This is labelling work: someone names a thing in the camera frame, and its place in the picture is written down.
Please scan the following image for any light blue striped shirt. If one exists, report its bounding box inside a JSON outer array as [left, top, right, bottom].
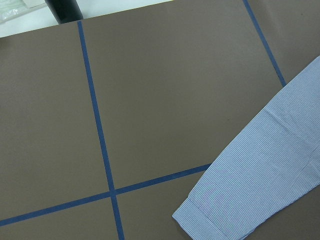
[[172, 58, 320, 240]]

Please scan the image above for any brown paper table cover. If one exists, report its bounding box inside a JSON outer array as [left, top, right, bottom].
[[0, 0, 320, 240]]

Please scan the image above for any black water bottle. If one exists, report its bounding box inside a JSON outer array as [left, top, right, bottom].
[[45, 0, 83, 24]]

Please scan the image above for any white plastic bag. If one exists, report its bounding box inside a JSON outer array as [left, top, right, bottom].
[[0, 0, 47, 23]]

